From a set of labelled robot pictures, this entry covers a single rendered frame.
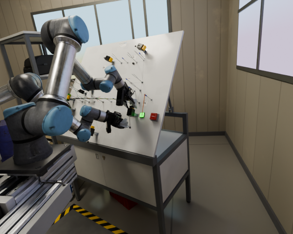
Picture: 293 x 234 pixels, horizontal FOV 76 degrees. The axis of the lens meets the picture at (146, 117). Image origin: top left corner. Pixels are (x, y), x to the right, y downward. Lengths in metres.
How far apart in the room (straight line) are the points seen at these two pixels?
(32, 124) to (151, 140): 0.80
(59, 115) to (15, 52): 3.92
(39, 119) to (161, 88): 0.93
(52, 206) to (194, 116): 3.09
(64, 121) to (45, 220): 0.34
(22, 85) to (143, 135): 0.80
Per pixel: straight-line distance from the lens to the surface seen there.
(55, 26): 0.98
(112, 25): 3.60
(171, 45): 1.63
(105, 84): 1.17
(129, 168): 1.57
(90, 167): 1.97
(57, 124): 0.77
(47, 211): 0.79
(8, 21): 4.68
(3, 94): 1.27
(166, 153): 1.49
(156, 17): 3.45
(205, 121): 3.65
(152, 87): 1.50
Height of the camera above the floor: 1.52
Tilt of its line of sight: 18 degrees down
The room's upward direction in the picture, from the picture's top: 6 degrees counter-clockwise
